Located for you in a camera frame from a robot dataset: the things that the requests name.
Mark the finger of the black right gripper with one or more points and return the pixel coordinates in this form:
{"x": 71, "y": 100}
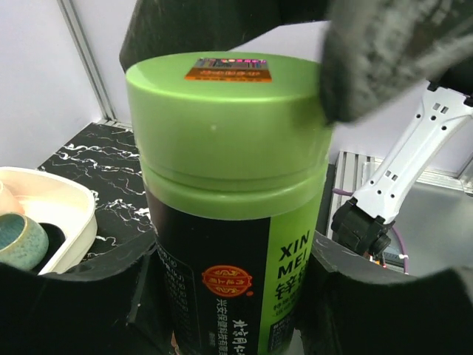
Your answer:
{"x": 374, "y": 51}
{"x": 165, "y": 27}

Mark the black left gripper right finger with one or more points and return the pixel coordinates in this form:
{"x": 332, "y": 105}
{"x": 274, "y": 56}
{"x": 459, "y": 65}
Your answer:
{"x": 352, "y": 306}

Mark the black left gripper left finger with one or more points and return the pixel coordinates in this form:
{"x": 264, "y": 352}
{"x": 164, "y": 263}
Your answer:
{"x": 97, "y": 307}

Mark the green bottle cap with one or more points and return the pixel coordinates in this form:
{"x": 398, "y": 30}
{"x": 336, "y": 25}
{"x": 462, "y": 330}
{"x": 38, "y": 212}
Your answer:
{"x": 217, "y": 117}

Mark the green pill bottle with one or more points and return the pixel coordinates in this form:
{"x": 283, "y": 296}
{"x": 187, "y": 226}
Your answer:
{"x": 234, "y": 264}

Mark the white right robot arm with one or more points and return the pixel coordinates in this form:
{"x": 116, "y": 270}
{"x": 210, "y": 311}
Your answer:
{"x": 362, "y": 222}

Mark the black saucer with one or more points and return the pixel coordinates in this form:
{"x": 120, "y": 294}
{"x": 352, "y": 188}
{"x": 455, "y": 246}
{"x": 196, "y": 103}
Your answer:
{"x": 56, "y": 238}

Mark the teal green mug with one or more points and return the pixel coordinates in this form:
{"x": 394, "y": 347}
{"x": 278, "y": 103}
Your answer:
{"x": 24, "y": 243}

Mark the white rectangular basin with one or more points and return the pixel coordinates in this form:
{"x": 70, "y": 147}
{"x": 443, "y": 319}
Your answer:
{"x": 70, "y": 206}

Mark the peach pink mug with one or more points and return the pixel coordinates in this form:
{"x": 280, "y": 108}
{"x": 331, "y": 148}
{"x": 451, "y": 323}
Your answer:
{"x": 8, "y": 202}

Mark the right aluminium frame post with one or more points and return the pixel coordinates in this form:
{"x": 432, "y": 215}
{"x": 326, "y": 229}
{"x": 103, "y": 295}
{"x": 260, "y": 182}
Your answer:
{"x": 84, "y": 50}

